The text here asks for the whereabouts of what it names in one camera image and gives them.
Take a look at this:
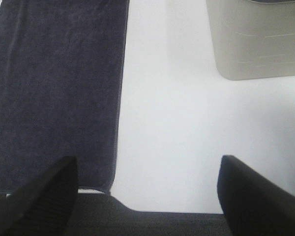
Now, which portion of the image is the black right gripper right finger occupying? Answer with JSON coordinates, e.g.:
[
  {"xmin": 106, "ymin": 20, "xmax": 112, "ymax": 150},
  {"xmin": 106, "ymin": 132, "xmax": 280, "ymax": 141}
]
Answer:
[{"xmin": 217, "ymin": 155, "xmax": 295, "ymax": 236}]

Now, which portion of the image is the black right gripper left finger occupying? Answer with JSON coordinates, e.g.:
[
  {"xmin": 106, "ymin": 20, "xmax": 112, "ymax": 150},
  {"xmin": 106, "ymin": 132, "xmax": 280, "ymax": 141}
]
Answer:
[{"xmin": 0, "ymin": 156, "xmax": 78, "ymax": 236}]

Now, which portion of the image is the dark navy towel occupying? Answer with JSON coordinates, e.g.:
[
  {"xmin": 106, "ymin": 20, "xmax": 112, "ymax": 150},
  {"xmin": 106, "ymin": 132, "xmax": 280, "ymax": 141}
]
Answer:
[{"xmin": 0, "ymin": 0, "xmax": 129, "ymax": 193}]

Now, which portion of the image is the beige storage bin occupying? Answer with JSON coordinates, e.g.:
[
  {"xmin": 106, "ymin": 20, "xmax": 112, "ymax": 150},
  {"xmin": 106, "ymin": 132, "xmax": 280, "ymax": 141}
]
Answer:
[{"xmin": 206, "ymin": 0, "xmax": 295, "ymax": 80}]

